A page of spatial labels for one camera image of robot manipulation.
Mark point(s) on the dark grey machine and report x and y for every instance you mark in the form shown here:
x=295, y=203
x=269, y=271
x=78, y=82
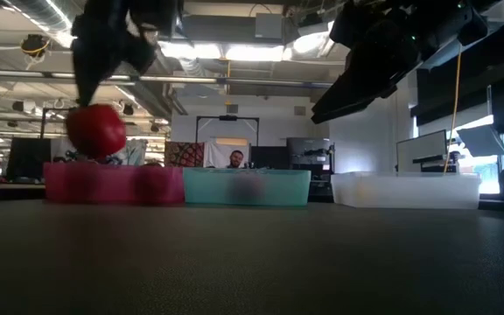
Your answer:
x=309, y=151

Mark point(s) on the white cloth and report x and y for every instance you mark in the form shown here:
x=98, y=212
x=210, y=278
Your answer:
x=58, y=149
x=214, y=155

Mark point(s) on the person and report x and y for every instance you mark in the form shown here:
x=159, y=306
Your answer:
x=235, y=158

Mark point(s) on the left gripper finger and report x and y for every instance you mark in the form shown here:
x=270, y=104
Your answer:
x=88, y=70
x=142, y=54

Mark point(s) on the red patterned cloth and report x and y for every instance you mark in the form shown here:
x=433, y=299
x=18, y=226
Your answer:
x=184, y=153

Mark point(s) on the red bell pepper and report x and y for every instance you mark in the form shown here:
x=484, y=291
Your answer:
x=247, y=186

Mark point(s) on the black table mat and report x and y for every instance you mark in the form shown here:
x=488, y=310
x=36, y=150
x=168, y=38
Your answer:
x=252, y=262

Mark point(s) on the teal plastic basket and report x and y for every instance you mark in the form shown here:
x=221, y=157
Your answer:
x=210, y=188

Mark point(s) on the grey angled panel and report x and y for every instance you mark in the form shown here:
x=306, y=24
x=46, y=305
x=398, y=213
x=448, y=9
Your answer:
x=481, y=140

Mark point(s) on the white backed monitor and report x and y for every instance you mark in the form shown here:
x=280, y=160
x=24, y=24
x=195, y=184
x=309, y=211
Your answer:
x=422, y=151

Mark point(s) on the black monitor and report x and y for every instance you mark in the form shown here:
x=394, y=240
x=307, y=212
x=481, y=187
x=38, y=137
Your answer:
x=269, y=157
x=29, y=157

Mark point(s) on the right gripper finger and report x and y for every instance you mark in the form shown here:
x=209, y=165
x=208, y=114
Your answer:
x=357, y=83
x=348, y=107

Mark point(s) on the black camera stand frame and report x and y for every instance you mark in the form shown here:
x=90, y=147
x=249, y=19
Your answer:
x=228, y=117
x=43, y=127

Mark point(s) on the pink plastic basket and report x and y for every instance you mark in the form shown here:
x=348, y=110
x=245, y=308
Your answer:
x=103, y=184

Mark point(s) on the blue patterned cloth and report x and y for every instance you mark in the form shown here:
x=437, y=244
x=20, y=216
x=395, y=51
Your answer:
x=137, y=151

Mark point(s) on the white plastic basket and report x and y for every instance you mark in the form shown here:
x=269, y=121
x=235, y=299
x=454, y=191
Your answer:
x=418, y=190

